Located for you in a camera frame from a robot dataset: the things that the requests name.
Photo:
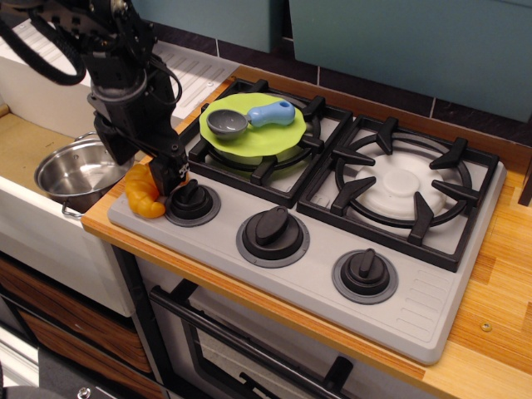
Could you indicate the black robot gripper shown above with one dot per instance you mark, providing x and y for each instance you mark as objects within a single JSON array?
[{"x": 133, "y": 113}]

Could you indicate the orange toy croissant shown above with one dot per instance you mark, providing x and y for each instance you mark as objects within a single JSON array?
[{"x": 142, "y": 193}]

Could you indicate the blue grey toy spoon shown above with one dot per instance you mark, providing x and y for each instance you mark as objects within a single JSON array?
[{"x": 229, "y": 125}]

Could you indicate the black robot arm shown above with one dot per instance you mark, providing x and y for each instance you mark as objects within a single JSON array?
[{"x": 90, "y": 35}]

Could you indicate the small steel pot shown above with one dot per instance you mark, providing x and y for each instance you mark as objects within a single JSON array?
[{"x": 77, "y": 175}]

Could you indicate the green plastic plate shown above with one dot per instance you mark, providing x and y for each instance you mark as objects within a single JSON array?
[{"x": 267, "y": 140}]

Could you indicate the white toy sink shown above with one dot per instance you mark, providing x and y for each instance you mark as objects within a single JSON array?
[{"x": 38, "y": 117}]

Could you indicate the left black stove knob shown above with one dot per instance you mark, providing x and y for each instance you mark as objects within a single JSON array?
[{"x": 192, "y": 205}]

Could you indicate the black stove knob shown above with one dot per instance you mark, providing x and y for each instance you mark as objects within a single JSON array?
[
  {"x": 273, "y": 238},
  {"x": 192, "y": 205},
  {"x": 365, "y": 277}
]

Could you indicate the left black burner grate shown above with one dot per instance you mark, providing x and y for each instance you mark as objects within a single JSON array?
[{"x": 278, "y": 176}]

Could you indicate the black burner grate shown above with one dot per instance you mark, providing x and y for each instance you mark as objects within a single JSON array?
[
  {"x": 417, "y": 194},
  {"x": 278, "y": 176}
]

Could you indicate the middle black stove knob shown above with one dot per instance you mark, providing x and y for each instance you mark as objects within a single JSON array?
[{"x": 273, "y": 238}]

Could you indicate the wooden drawer front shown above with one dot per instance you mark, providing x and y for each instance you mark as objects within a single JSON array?
[{"x": 78, "y": 329}]

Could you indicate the oven door with window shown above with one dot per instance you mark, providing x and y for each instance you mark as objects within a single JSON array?
[{"x": 224, "y": 373}]

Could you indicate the grey toy stove top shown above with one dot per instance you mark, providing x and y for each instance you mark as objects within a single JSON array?
[{"x": 415, "y": 321}]

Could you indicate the right black stove knob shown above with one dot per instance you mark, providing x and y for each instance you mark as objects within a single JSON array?
[{"x": 365, "y": 277}]

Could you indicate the right black burner grate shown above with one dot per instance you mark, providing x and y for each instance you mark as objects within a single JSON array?
[{"x": 417, "y": 194}]

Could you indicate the black oven door handle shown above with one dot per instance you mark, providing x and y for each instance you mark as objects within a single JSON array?
[{"x": 329, "y": 387}]

